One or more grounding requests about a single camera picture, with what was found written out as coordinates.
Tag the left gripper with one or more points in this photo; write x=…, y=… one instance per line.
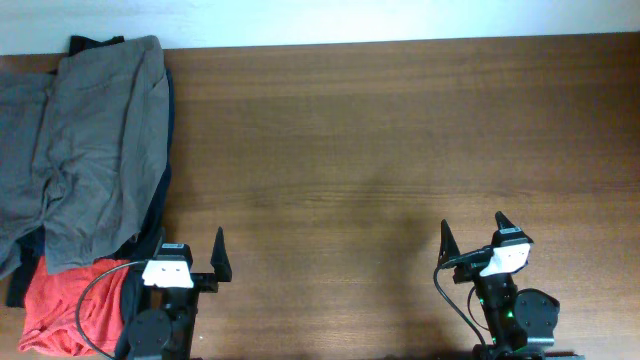
x=209, y=281

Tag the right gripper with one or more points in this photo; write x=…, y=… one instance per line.
x=448, y=247

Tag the grey shorts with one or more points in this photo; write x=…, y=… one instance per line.
x=82, y=152

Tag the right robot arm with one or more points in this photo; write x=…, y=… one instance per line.
x=521, y=322

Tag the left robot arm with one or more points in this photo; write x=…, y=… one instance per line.
x=159, y=301

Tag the navy blue garment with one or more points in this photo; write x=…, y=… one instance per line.
x=139, y=247

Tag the black garment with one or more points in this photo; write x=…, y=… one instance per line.
x=32, y=245

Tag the red mesh garment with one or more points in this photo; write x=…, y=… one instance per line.
x=50, y=304

